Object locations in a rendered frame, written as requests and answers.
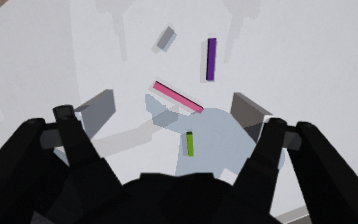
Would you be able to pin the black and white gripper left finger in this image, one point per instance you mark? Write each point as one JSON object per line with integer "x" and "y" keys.
{"x": 24, "y": 164}

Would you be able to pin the pink rod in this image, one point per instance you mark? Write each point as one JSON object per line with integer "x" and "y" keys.
{"x": 178, "y": 97}

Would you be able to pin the lime green rod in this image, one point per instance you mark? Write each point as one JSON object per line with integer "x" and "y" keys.
{"x": 190, "y": 144}

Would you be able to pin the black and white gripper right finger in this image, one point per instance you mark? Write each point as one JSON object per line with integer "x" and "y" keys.
{"x": 328, "y": 184}

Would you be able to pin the purple rod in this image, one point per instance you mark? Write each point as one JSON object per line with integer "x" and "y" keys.
{"x": 211, "y": 51}

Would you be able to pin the grey rod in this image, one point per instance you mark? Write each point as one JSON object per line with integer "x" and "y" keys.
{"x": 165, "y": 38}

